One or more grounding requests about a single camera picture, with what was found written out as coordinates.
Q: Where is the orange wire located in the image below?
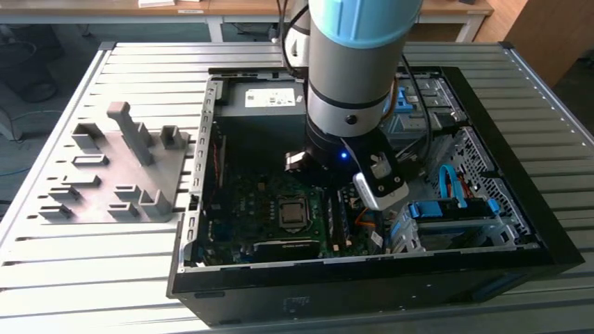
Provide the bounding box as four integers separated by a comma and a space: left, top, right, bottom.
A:
356, 208, 380, 229

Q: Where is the red wire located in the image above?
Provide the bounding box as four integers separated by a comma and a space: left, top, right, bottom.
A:
211, 142, 222, 206

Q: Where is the hard disk in blue carrier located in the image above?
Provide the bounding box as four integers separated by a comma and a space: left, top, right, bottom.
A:
408, 198, 501, 222

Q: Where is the CPU with silver top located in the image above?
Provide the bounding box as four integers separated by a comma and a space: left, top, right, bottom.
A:
278, 198, 312, 227

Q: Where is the black wire bundle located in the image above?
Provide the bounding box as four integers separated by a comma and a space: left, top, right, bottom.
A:
394, 128, 454, 164

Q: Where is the brown wooden cabinet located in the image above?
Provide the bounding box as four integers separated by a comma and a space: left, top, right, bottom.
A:
504, 0, 594, 88

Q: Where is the black camera bracket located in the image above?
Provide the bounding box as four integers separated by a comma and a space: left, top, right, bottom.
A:
341, 137, 404, 199

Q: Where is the black PC case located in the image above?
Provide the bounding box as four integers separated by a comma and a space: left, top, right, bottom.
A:
166, 65, 585, 328

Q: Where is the green motherboard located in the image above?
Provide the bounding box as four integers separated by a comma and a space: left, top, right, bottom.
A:
199, 166, 386, 265

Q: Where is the blue flat data wire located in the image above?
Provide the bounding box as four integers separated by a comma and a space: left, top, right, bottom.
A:
437, 164, 468, 209

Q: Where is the grey parts rack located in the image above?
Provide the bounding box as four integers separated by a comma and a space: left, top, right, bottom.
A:
27, 101, 191, 229

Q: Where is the wooden desk white frame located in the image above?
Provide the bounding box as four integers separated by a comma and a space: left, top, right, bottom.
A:
0, 0, 494, 42

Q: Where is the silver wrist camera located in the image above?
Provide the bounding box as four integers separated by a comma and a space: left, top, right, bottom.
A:
353, 170, 412, 212

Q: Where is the grey metal drive cage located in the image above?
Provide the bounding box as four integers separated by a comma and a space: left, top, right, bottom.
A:
382, 74, 468, 154

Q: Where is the black graphics card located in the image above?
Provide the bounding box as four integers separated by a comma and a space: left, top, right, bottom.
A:
253, 238, 322, 262

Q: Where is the grey metal disk bay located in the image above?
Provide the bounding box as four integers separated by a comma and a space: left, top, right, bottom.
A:
388, 208, 530, 253

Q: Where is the grey power supply unit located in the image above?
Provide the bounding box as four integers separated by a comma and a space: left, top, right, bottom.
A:
214, 81, 310, 171

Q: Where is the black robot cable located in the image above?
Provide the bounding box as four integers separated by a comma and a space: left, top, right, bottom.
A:
277, 0, 437, 178

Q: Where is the black bin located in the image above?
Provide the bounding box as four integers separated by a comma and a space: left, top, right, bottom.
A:
0, 24, 66, 104

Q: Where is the blue disk carrier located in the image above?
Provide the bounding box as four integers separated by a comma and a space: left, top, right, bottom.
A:
396, 86, 416, 114

